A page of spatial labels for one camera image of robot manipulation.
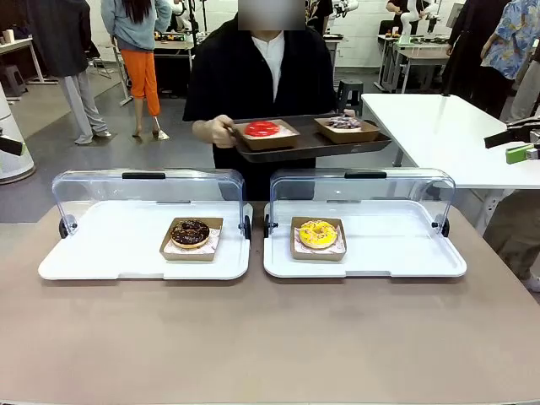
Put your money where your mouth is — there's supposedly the yellow glazed donut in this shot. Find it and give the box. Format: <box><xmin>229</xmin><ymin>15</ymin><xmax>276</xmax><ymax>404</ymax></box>
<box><xmin>289</xmin><ymin>216</ymin><xmax>348</xmax><ymax>262</ymax></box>
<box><xmin>298</xmin><ymin>219</ymin><xmax>338</xmax><ymax>249</ymax></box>

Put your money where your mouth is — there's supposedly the person in orange trousers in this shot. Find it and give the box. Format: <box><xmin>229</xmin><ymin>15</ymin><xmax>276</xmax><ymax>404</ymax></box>
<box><xmin>100</xmin><ymin>0</ymin><xmax>173</xmax><ymax>140</ymax></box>

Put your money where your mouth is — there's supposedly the person's right hand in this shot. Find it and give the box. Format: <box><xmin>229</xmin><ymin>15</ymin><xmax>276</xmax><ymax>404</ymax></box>
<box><xmin>208</xmin><ymin>114</ymin><xmax>238</xmax><ymax>149</ymax></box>

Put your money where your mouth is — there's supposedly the background table with toys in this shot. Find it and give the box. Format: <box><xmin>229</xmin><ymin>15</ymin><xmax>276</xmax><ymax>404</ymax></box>
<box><xmin>154</xmin><ymin>33</ymin><xmax>199</xmax><ymax>106</ymax></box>

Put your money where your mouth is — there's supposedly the paper liner under chocolate donut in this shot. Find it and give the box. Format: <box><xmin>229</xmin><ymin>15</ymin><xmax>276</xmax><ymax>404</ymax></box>
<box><xmin>163</xmin><ymin>226</ymin><xmax>223</xmax><ymax>255</ymax></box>

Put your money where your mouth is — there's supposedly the clear lid with black handle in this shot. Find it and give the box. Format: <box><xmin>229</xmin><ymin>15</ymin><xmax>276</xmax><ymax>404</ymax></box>
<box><xmin>263</xmin><ymin>167</ymin><xmax>456</xmax><ymax>240</ymax></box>
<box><xmin>51</xmin><ymin>168</ymin><xmax>253</xmax><ymax>241</ymax></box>

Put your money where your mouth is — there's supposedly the white display tray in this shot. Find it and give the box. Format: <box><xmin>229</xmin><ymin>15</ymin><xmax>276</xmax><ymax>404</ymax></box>
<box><xmin>263</xmin><ymin>200</ymin><xmax>468</xmax><ymax>279</ymax></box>
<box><xmin>37</xmin><ymin>200</ymin><xmax>254</xmax><ymax>282</ymax></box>

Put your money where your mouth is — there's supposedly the person in dark coat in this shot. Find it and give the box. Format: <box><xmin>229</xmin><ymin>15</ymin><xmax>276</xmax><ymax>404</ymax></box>
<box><xmin>24</xmin><ymin>0</ymin><xmax>113</xmax><ymax>145</ymax></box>

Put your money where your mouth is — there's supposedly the person in floral shirt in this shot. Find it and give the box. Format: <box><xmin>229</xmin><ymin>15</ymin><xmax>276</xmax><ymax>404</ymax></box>
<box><xmin>480</xmin><ymin>0</ymin><xmax>540</xmax><ymax>126</ymax></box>

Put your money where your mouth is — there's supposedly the chocolate donut with nut crumbs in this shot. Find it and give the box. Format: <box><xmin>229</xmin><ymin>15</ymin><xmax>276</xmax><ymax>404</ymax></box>
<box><xmin>170</xmin><ymin>219</ymin><xmax>211</xmax><ymax>249</ymax></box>

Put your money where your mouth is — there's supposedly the white-topped background table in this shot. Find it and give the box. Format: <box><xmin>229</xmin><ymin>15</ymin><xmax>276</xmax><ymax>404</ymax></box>
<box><xmin>0</xmin><ymin>36</ymin><xmax>58</xmax><ymax>85</ymax></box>

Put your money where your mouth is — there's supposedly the black stool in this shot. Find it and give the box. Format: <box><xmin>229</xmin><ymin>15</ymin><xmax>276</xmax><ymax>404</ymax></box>
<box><xmin>336</xmin><ymin>78</ymin><xmax>365</xmax><ymax>117</ymax></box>

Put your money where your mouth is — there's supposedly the person dressed in black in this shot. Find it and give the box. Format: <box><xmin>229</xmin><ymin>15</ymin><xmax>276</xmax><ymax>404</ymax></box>
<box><xmin>440</xmin><ymin>0</ymin><xmax>511</xmax><ymax>119</ymax></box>

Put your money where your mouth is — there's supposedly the person in black shirt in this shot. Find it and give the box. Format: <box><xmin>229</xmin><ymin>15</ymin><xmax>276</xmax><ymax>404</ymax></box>
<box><xmin>182</xmin><ymin>0</ymin><xmax>338</xmax><ymax>202</ymax></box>

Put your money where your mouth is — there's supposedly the person's right forearm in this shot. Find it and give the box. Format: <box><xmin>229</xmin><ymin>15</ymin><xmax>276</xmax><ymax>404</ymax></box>
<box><xmin>192</xmin><ymin>119</ymin><xmax>214</xmax><ymax>143</ymax></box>

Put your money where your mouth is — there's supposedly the grey background work table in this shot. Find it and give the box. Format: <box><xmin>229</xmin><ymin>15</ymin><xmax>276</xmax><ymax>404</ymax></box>
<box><xmin>377</xmin><ymin>34</ymin><xmax>451</xmax><ymax>94</ymax></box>

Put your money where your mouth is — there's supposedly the large white table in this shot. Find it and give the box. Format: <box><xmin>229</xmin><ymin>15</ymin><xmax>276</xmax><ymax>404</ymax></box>
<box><xmin>361</xmin><ymin>92</ymin><xmax>540</xmax><ymax>237</ymax></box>

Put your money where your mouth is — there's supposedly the white round column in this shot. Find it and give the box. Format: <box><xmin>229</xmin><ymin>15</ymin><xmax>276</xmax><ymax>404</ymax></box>
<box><xmin>0</xmin><ymin>82</ymin><xmax>35</xmax><ymax>185</ymax></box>

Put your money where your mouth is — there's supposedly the red glazed donut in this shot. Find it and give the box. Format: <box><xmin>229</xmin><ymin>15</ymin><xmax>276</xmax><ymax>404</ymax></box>
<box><xmin>232</xmin><ymin>118</ymin><xmax>301</xmax><ymax>152</ymax></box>
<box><xmin>244</xmin><ymin>120</ymin><xmax>283</xmax><ymax>138</ymax></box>

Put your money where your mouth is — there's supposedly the grey stool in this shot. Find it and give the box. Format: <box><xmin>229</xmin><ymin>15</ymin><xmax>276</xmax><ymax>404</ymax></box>
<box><xmin>0</xmin><ymin>65</ymin><xmax>29</xmax><ymax>97</ymax></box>

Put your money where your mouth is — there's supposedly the person in khaki trousers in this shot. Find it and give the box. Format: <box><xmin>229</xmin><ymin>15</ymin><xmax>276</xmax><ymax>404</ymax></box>
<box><xmin>483</xmin><ymin>187</ymin><xmax>540</xmax><ymax>293</ymax></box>

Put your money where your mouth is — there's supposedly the dark brown serving tray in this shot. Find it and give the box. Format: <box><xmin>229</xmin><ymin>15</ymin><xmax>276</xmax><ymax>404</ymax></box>
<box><xmin>229</xmin><ymin>113</ymin><xmax>393</xmax><ymax>165</ymax></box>

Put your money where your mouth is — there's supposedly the paper liner under yellow donut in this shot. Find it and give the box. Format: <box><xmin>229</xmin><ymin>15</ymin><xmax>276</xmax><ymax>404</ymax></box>
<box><xmin>293</xmin><ymin>225</ymin><xmax>345</xmax><ymax>254</ymax></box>

